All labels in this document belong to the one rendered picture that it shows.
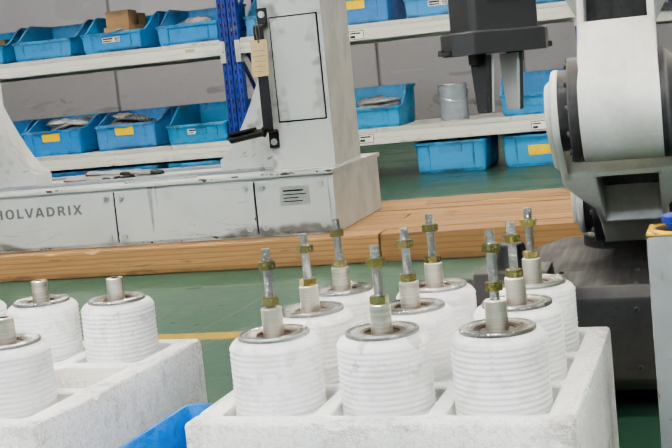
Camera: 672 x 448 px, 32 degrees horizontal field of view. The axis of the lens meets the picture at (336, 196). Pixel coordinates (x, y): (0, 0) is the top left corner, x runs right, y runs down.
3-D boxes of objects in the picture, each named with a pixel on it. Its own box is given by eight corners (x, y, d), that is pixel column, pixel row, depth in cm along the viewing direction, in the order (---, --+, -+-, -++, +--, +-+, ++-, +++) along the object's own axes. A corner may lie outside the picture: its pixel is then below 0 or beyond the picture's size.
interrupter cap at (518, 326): (532, 340, 110) (531, 332, 110) (453, 342, 112) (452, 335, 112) (540, 322, 117) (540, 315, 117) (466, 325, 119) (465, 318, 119)
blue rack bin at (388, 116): (352, 126, 652) (349, 88, 650) (419, 120, 642) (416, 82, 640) (330, 132, 604) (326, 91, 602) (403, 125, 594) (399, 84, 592)
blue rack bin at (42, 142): (65, 151, 702) (60, 116, 700) (122, 146, 692) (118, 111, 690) (22, 158, 655) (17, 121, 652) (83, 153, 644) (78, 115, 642)
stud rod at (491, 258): (502, 305, 114) (496, 229, 114) (496, 307, 114) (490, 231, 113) (494, 304, 115) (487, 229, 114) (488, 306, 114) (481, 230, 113)
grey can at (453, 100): (443, 120, 615) (440, 84, 613) (472, 117, 611) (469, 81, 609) (437, 122, 600) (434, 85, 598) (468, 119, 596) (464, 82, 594)
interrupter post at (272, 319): (268, 335, 123) (265, 304, 123) (289, 335, 123) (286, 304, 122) (259, 340, 121) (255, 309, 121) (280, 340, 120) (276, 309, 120)
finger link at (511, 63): (521, 109, 123) (516, 50, 122) (503, 109, 126) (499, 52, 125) (533, 107, 124) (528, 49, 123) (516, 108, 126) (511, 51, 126)
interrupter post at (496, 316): (508, 334, 113) (505, 301, 113) (483, 335, 114) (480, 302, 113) (511, 329, 115) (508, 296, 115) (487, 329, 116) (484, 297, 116)
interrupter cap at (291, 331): (257, 330, 127) (256, 323, 127) (321, 329, 124) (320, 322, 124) (225, 347, 120) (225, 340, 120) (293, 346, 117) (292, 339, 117)
